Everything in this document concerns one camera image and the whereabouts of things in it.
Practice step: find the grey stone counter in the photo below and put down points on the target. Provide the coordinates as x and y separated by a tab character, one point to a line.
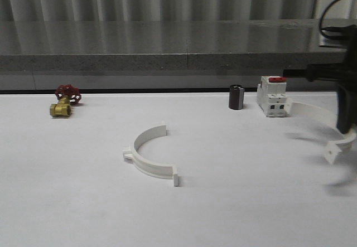
141	55

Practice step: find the white circuit breaker red switch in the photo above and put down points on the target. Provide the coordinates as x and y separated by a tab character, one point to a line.
271	95

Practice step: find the black cylindrical capacitor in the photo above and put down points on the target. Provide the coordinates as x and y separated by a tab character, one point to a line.
236	97

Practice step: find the brass valve red handwheel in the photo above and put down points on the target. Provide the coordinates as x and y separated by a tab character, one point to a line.
67	96

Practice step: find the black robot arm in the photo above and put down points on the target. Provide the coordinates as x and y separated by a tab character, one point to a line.
343	73

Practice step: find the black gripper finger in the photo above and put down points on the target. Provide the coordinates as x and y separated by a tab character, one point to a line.
346	95

